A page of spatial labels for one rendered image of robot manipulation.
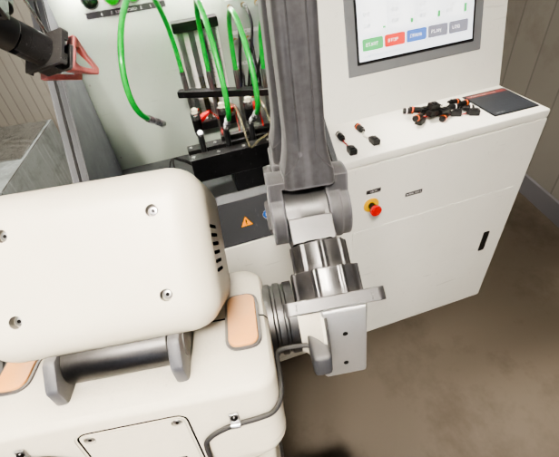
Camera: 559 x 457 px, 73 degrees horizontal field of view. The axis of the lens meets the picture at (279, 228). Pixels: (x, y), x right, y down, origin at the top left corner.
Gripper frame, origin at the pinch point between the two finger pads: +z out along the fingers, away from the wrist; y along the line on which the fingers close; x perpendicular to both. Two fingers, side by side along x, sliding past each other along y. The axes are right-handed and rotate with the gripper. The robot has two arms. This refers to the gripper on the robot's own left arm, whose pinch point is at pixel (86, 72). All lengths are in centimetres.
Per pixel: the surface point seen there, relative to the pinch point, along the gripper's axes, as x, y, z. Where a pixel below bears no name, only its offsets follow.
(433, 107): -6, -63, 70
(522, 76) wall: -64, -108, 204
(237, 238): 33, -9, 43
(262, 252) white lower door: 37, -13, 53
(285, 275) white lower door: 45, -15, 65
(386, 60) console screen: -22, -50, 66
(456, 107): -7, -70, 76
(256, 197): 22.2, -18.4, 38.7
